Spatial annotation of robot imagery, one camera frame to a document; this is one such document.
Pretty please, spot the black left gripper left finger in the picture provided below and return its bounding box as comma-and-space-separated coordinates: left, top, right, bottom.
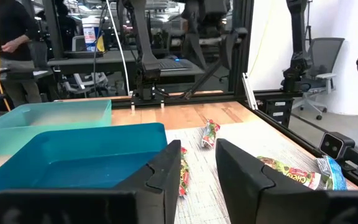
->
0, 139, 181, 224

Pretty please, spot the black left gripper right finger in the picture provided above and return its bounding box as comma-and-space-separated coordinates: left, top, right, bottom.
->
215, 138, 358, 224

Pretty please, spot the red green Chewy bar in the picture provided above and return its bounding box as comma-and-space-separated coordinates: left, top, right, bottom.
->
200, 119, 221, 149
256, 156, 323, 191
178, 146, 191, 197

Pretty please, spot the blue granola bar silver end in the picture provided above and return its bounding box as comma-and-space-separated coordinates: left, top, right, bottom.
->
314, 155, 348, 192

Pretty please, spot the blue plastic bin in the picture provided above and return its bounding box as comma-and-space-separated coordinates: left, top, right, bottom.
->
0, 122, 169, 203

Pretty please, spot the grey woven table mat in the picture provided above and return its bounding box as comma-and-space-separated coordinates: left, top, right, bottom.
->
165, 120, 353, 224

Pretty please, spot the teal translucent plastic bin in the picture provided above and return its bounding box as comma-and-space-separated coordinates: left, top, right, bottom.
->
0, 99, 113, 156

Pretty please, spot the black labelled control box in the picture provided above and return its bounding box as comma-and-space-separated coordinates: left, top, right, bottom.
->
260, 98, 295, 129

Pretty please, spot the white office chair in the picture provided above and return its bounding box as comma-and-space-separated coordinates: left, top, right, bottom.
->
62, 35, 111, 98

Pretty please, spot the dark grey desk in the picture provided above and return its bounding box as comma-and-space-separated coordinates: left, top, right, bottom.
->
46, 49, 205, 79

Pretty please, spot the grey mesh office chair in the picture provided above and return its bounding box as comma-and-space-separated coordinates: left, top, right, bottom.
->
293, 37, 346, 121

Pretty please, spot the white barrel blue label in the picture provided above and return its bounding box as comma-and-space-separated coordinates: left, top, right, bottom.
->
81, 16, 106, 52

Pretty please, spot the laptop computer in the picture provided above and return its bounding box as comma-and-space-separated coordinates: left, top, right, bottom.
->
158, 57, 195, 72

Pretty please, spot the black table-level camera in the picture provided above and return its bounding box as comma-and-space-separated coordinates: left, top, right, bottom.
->
318, 131, 356, 162

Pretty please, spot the silver frame bracket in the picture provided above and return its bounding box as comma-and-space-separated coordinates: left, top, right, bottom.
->
241, 72, 260, 111

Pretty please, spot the white hanging cable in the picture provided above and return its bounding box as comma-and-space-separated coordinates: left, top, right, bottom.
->
105, 0, 132, 96

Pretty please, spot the black aluminium table frame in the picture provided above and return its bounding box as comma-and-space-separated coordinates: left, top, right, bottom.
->
110, 0, 358, 190

